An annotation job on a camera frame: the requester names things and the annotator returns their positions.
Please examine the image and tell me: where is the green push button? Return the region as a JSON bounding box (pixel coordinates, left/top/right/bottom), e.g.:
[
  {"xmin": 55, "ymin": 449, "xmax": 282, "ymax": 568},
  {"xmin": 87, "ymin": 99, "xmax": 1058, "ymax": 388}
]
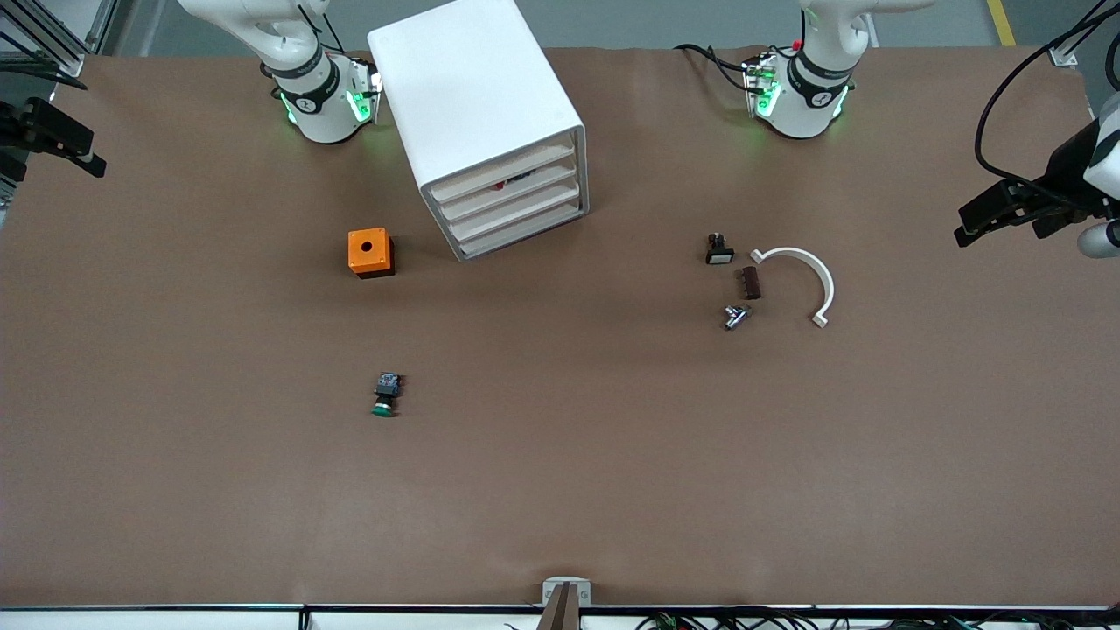
[{"xmin": 370, "ymin": 372, "xmax": 404, "ymax": 419}]

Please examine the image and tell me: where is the orange box with hole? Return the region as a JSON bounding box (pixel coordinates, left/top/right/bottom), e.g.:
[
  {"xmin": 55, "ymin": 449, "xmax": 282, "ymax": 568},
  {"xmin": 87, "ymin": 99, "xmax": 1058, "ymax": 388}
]
[{"xmin": 347, "ymin": 227, "xmax": 396, "ymax": 279}]

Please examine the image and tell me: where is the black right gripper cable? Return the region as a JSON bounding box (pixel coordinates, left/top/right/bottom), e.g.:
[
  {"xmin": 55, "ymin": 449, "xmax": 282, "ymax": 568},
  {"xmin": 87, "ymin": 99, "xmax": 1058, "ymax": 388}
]
[{"xmin": 0, "ymin": 26, "xmax": 90, "ymax": 91}]

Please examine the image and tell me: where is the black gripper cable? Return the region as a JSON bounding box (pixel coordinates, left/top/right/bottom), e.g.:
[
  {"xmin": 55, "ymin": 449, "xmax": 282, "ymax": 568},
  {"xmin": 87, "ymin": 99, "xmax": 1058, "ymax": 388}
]
[
  {"xmin": 0, "ymin": 26, "xmax": 90, "ymax": 91},
  {"xmin": 974, "ymin": 0, "xmax": 1120, "ymax": 207}
]

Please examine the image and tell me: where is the aluminium frame profile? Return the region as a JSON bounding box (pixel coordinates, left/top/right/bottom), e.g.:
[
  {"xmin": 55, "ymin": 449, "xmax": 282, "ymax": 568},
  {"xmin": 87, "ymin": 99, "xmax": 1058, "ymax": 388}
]
[
  {"xmin": 1050, "ymin": 0, "xmax": 1120, "ymax": 67},
  {"xmin": 0, "ymin": 0, "xmax": 119, "ymax": 78}
]

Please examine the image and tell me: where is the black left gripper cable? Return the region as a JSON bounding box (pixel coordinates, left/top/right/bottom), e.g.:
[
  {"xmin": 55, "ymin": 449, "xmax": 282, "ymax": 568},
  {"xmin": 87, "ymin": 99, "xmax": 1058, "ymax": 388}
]
[{"xmin": 974, "ymin": 0, "xmax": 1120, "ymax": 207}]

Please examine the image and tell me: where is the white curved bracket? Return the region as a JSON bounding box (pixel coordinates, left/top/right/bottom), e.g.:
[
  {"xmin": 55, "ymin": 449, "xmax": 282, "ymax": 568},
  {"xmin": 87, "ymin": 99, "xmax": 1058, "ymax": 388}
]
[{"xmin": 750, "ymin": 247, "xmax": 835, "ymax": 329}]

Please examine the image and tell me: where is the black right base cable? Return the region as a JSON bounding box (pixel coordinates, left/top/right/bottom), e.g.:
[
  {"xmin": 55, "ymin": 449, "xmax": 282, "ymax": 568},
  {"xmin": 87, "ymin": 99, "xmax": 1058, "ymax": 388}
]
[{"xmin": 296, "ymin": 4, "xmax": 347, "ymax": 55}]

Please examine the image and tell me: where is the black base cable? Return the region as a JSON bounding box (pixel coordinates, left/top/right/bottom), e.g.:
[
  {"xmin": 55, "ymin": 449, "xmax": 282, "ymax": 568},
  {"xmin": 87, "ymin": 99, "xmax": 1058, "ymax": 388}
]
[
  {"xmin": 674, "ymin": 42, "xmax": 755, "ymax": 93},
  {"xmin": 296, "ymin": 4, "xmax": 347, "ymax": 55}
]

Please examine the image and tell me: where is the black left base cable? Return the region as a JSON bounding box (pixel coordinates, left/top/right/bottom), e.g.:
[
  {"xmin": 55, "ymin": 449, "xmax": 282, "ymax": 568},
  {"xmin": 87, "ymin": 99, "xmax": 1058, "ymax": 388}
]
[{"xmin": 674, "ymin": 42, "xmax": 755, "ymax": 93}]

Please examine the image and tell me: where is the black cable bundle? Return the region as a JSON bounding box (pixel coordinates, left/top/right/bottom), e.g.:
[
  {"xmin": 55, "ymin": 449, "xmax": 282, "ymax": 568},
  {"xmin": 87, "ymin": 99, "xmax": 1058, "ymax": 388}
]
[{"xmin": 634, "ymin": 608, "xmax": 1120, "ymax": 630}]

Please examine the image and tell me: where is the grey metal bracket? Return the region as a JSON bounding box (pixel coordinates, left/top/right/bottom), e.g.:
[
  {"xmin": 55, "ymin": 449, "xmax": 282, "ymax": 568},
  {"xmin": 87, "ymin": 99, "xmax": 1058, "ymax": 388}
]
[{"xmin": 542, "ymin": 577, "xmax": 592, "ymax": 607}]

